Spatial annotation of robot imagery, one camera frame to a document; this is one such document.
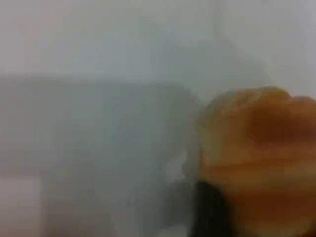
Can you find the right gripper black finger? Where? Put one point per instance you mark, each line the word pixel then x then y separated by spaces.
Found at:
pixel 212 212

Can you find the long striped orange bread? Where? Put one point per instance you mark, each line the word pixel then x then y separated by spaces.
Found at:
pixel 259 153

